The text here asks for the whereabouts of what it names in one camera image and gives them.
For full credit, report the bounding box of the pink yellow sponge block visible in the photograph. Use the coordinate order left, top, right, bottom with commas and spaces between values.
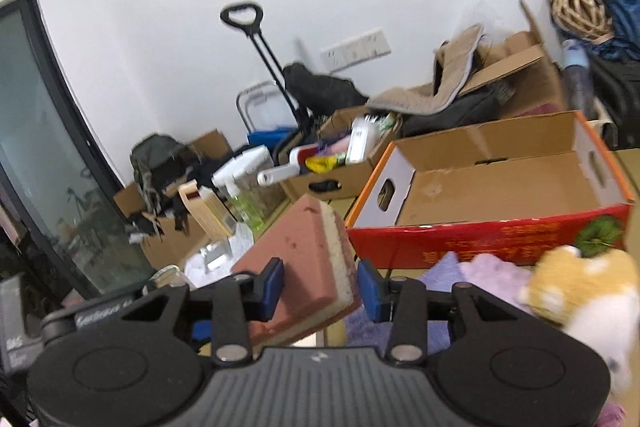
232, 195, 361, 350

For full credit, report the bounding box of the white spray bottle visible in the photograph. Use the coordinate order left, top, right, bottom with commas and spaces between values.
212, 145, 270, 233

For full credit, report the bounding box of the red orange cardboard box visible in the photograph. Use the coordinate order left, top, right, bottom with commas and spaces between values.
346, 112, 634, 269

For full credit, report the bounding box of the white lint roller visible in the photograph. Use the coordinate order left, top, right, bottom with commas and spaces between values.
257, 144, 320, 186

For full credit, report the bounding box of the brown cardboard box with clutter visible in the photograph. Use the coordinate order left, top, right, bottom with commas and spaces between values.
280, 106, 402, 202

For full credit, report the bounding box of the yellow pink snack bag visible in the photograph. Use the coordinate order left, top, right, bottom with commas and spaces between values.
305, 155, 344, 174

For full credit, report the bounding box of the white plastic bottle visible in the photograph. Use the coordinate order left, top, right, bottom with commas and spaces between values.
345, 115, 380, 165

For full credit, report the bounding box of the folding step stool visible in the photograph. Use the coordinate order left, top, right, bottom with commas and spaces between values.
235, 81, 298, 147

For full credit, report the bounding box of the yellow white plush toy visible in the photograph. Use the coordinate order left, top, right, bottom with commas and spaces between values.
518, 245, 639, 395

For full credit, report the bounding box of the dark glass door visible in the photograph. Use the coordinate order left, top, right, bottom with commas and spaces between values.
1, 0, 152, 297

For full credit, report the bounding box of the black bag on trolley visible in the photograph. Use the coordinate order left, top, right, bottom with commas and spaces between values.
283, 62, 369, 116

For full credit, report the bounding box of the large open cardboard box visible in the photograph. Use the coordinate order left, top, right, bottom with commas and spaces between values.
457, 0, 568, 118

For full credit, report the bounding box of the clear water bottle blue cap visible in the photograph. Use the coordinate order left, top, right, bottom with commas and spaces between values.
562, 39, 598, 120

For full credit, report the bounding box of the black backpack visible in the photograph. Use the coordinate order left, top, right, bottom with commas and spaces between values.
589, 55, 639, 150

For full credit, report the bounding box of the woven rattan ball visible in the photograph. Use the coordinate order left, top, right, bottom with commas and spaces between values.
548, 0, 615, 44

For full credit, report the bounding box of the purple woven drawstring pouch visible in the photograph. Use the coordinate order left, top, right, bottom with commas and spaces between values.
344, 250, 469, 358

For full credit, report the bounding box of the white wall socket strip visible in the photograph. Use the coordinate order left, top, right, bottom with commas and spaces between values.
320, 28, 392, 72

